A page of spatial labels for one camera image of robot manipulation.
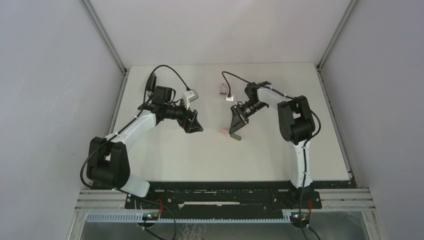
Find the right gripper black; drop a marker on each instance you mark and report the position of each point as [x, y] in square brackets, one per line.
[239, 119]

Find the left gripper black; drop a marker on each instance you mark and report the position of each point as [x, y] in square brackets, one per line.
[192, 125]

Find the pink and white stapler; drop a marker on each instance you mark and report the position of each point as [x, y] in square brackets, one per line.
[233, 136]

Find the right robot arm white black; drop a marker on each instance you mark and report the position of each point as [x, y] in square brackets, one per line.
[295, 121]

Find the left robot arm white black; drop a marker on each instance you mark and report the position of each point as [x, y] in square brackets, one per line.
[108, 162]

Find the staple box red white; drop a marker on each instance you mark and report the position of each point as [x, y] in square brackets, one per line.
[224, 89]

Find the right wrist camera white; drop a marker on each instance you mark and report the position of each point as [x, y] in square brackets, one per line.
[230, 98]

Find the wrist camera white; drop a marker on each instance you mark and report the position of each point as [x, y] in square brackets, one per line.
[230, 98]
[188, 97]

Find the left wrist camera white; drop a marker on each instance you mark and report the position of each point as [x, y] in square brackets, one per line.
[188, 97]

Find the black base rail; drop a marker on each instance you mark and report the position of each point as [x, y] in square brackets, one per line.
[231, 200]

